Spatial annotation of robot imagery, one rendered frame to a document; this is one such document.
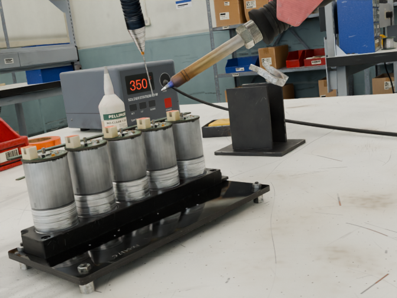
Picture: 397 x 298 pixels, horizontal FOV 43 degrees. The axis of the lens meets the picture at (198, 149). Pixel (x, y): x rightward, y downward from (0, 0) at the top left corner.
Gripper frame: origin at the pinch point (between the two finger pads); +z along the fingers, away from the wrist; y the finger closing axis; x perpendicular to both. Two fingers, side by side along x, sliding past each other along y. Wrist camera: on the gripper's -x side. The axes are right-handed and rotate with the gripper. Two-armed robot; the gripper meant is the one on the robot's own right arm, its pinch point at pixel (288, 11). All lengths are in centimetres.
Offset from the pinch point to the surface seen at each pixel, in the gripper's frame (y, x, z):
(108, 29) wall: -590, -79, 6
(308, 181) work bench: -3.8, 7.1, 10.4
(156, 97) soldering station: -43.3, -5.5, 12.1
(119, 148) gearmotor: 2.5, -7.1, 11.6
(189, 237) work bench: 4.5, -1.3, 14.9
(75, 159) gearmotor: 4.3, -9.1, 12.7
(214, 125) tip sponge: -28.6, 2.2, 11.5
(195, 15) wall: -522, 9, -41
